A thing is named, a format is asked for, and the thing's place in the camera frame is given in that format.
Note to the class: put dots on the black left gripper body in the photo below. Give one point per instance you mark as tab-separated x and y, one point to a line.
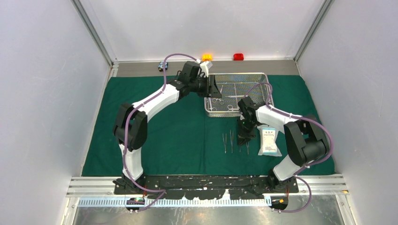
201	86

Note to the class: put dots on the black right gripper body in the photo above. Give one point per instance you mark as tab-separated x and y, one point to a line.
246	129

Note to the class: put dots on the white sterile packet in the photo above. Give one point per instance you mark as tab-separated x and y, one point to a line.
268	137

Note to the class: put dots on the steel surgical forceps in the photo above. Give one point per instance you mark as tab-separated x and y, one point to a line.
225	138

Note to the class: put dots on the metal mesh instrument tray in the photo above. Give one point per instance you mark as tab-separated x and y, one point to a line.
233	87

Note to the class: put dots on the green surgical drape cloth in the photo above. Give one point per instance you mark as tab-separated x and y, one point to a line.
181	139

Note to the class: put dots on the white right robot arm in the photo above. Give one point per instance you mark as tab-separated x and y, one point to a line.
308	142

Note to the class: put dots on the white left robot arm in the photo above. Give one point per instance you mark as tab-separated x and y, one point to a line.
131	124

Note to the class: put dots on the yellow toy block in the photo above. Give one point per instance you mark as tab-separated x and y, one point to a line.
207	57

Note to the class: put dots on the blue owl toy block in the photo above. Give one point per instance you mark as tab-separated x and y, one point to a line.
163	66

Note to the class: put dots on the red toy block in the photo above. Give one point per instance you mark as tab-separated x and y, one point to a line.
238	57

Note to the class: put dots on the steel ring-handled scissors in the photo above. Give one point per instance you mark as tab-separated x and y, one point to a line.
226	107

